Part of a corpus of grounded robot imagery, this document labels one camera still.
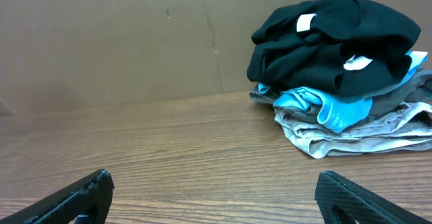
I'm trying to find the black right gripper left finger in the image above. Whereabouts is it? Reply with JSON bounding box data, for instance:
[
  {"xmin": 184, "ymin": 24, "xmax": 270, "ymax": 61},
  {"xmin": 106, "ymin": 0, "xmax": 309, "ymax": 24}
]
[{"xmin": 1, "ymin": 169, "xmax": 114, "ymax": 224}]

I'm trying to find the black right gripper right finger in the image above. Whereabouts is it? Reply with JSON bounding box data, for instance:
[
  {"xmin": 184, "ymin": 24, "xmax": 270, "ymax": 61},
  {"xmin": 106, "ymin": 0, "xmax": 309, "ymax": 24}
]
[{"xmin": 315, "ymin": 171, "xmax": 431, "ymax": 224}]

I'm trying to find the dark teal t-shirt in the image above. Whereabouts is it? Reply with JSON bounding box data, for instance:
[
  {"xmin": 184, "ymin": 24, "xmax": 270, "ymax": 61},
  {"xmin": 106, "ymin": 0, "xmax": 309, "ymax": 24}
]
[{"xmin": 252, "ymin": 0, "xmax": 421, "ymax": 51}]

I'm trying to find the light blue garment in pile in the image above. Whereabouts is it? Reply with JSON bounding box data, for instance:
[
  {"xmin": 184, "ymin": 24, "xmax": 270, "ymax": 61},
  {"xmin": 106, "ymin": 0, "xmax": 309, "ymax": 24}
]
[{"xmin": 256, "ymin": 51, "xmax": 428, "ymax": 133}]

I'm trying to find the beige garment in pile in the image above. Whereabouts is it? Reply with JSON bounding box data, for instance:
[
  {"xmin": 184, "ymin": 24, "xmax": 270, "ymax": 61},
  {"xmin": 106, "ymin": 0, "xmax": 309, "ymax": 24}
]
[{"xmin": 275, "ymin": 102, "xmax": 431, "ymax": 159}]

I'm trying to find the black folded garment on pile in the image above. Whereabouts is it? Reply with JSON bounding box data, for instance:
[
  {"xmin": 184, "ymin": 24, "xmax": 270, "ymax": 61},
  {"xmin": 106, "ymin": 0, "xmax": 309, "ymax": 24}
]
[{"xmin": 247, "ymin": 42, "xmax": 413, "ymax": 96}]

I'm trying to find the grey garment in pile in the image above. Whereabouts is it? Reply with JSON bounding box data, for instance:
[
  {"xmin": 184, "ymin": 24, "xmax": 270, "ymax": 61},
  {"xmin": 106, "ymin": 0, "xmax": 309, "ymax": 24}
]
[{"xmin": 250, "ymin": 68, "xmax": 431, "ymax": 123}]

